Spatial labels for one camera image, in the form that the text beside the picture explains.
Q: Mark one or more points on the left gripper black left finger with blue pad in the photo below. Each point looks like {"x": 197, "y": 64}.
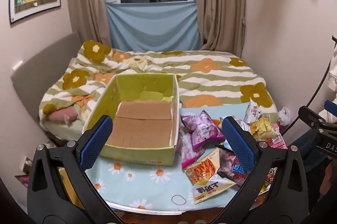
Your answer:
{"x": 59, "y": 190}

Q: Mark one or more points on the yellow chips bag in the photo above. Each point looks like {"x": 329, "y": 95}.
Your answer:
{"x": 262, "y": 129}

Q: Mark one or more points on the green cardboard box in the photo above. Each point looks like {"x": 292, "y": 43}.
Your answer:
{"x": 145, "y": 114}

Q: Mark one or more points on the crumpled white tissue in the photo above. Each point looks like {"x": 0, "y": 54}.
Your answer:
{"x": 284, "y": 117}

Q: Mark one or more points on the light blue daisy cloth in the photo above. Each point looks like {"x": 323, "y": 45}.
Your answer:
{"x": 149, "y": 189}

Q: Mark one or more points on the white red text snack bag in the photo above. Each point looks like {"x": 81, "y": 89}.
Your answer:
{"x": 252, "y": 113}

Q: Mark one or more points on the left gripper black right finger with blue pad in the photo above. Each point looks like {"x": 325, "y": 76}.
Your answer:
{"x": 287, "y": 198}

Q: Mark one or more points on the blue hanging cloth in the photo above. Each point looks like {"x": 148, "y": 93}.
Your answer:
{"x": 161, "y": 26}

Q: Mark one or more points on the grey headboard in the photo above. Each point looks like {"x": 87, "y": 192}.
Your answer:
{"x": 32, "y": 79}

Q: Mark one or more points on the pale purple snack bag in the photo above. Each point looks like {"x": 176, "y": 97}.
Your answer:
{"x": 185, "y": 149}

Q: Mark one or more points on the pink pillow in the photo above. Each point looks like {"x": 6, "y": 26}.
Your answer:
{"x": 63, "y": 116}

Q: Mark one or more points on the striped floral blanket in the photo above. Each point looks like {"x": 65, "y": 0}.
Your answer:
{"x": 200, "y": 77}

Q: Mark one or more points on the orange fries snack bag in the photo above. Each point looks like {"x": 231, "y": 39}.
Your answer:
{"x": 205, "y": 178}

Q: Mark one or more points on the grey maroon snack bag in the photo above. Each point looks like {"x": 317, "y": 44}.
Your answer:
{"x": 231, "y": 168}

